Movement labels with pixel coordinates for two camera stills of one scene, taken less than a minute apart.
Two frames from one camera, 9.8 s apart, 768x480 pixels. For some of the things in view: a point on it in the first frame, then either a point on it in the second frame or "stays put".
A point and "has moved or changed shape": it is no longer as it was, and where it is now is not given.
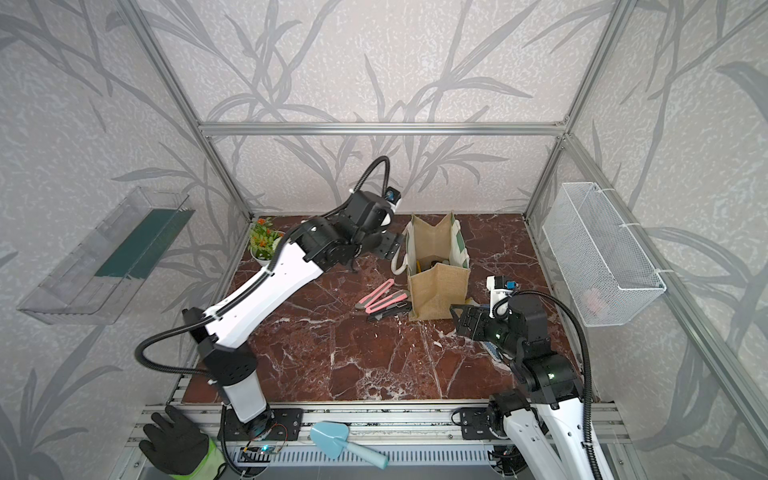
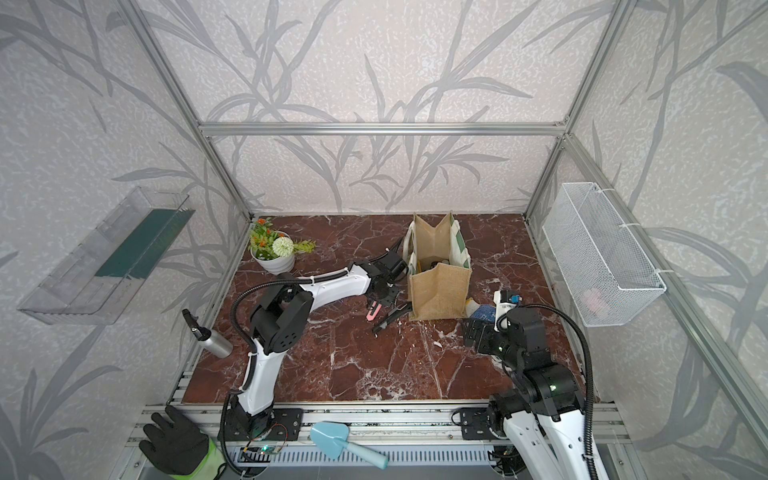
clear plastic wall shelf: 94,285 stays put
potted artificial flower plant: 263,240 stays put
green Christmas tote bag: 436,262 stays put
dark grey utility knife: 398,308 has moved or changed shape
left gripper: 393,242 to 392,299
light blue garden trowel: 331,439 stays put
